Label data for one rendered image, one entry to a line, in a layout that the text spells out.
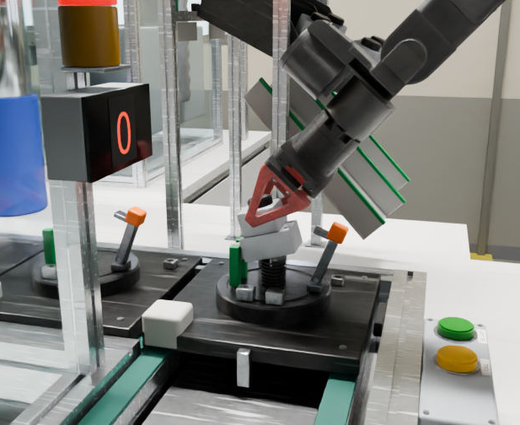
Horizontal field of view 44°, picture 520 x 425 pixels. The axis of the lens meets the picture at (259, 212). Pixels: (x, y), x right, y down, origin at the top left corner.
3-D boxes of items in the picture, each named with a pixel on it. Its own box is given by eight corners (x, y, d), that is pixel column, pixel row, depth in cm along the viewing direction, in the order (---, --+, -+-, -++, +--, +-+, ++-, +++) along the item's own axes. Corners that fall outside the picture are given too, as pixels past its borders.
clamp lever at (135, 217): (131, 261, 85) (148, 211, 82) (124, 266, 83) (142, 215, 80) (107, 250, 85) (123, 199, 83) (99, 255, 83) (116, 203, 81)
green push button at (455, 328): (472, 334, 75) (474, 318, 74) (474, 350, 71) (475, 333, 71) (436, 330, 76) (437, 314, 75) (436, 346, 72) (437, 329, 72)
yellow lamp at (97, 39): (131, 63, 59) (127, 7, 57) (104, 67, 54) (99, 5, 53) (81, 62, 60) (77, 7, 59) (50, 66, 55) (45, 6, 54)
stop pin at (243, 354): (252, 382, 70) (252, 348, 69) (249, 388, 69) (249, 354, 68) (239, 380, 70) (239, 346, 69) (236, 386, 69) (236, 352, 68)
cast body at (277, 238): (303, 242, 79) (288, 187, 78) (295, 254, 75) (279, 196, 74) (240, 254, 82) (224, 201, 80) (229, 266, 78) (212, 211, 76)
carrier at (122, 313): (203, 269, 95) (201, 185, 91) (130, 346, 73) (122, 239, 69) (56, 255, 101) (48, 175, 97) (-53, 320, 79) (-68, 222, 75)
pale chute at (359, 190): (386, 217, 107) (406, 201, 105) (362, 240, 96) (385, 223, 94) (276, 89, 110) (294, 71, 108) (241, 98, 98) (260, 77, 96)
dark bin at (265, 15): (380, 94, 102) (403, 51, 99) (356, 104, 91) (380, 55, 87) (235, 16, 109) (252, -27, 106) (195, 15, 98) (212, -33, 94)
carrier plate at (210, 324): (380, 287, 89) (381, 272, 88) (359, 377, 66) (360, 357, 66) (212, 270, 95) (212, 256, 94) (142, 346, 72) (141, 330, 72)
